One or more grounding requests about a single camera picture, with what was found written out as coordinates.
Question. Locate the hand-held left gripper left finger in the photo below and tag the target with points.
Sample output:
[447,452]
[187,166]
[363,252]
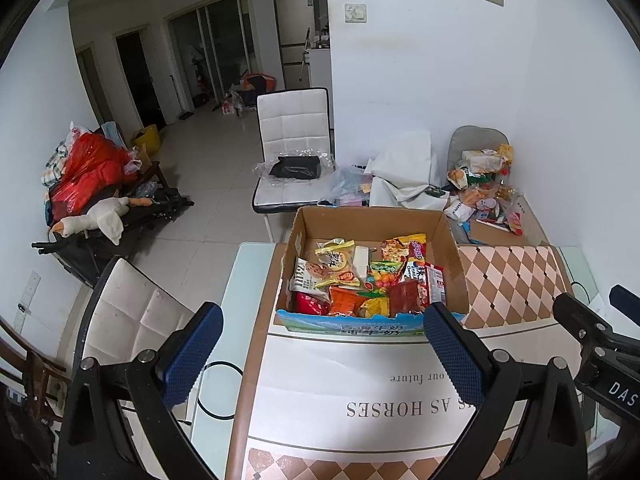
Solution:
[192,355]

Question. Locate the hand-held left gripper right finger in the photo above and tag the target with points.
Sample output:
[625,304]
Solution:
[455,355]

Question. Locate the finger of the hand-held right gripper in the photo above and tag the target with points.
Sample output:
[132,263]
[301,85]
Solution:
[577,317]
[627,300]

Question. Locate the dark red snack packet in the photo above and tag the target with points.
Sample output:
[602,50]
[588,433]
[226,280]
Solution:
[407,297]

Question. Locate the yellow snack packet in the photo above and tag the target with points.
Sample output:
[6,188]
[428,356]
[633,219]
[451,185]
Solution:
[375,306]

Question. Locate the colourful candy bag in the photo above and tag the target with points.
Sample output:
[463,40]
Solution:
[385,277]

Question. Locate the cardboard box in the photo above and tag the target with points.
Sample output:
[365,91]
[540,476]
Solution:
[445,245]

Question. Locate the orange snack packet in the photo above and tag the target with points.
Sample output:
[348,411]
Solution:
[347,300]

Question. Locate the large yellow red chips bag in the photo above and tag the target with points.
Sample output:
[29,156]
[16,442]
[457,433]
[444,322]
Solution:
[400,247]

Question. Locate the small red snack packet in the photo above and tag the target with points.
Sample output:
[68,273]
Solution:
[310,302]

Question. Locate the white snack packet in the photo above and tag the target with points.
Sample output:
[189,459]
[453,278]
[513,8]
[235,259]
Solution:
[361,262]

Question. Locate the white padded chair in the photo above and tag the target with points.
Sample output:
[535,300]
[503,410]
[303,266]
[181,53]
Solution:
[135,305]
[292,120]

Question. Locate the checkered tablecloth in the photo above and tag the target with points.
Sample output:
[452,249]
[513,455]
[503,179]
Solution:
[350,375]

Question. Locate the flat brown cardboard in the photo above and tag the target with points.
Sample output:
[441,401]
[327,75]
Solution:
[495,235]

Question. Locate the black folded cart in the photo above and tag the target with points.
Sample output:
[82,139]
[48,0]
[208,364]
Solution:
[150,210]

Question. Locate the dark wooden chair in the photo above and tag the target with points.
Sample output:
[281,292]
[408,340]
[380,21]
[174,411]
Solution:
[35,380]

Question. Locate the pile of snack packets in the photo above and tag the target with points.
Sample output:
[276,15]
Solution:
[480,185]

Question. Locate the white goose plush toy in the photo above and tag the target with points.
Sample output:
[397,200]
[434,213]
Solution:
[100,217]

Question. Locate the clear plastic bag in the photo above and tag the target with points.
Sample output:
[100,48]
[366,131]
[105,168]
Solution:
[350,185]

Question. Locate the grey chair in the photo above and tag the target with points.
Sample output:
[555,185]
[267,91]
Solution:
[475,136]

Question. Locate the yellow bin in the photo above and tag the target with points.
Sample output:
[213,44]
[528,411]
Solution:
[147,139]

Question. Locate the plaid cloth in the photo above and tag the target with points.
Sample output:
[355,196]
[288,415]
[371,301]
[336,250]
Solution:
[52,165]

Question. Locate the white pink shopping bag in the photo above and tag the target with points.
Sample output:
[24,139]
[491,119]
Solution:
[232,105]

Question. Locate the orange black bag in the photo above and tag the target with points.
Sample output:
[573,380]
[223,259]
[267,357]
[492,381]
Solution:
[257,82]

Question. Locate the glass sliding door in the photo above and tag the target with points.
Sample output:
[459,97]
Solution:
[215,50]

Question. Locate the white wall switch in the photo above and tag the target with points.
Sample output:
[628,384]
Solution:
[355,13]

